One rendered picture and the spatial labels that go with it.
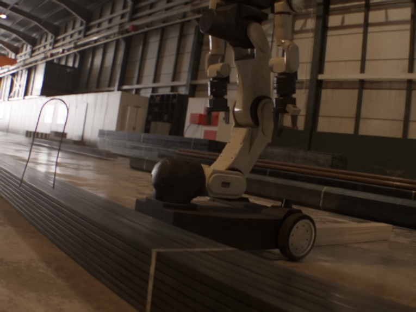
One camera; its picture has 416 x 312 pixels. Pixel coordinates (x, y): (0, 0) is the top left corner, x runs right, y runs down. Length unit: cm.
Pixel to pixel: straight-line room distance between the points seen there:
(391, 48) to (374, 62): 66
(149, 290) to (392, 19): 1199
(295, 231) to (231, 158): 40
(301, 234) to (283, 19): 89
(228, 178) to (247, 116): 30
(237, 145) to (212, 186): 25
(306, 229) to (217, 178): 45
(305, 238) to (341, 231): 63
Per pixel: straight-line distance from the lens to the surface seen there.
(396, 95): 1197
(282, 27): 184
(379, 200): 429
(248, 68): 198
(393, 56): 1230
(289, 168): 755
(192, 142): 1109
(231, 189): 184
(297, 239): 191
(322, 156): 937
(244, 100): 198
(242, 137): 195
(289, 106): 179
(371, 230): 285
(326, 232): 243
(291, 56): 180
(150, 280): 102
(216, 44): 216
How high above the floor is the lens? 38
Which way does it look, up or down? level
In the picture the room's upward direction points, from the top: 8 degrees clockwise
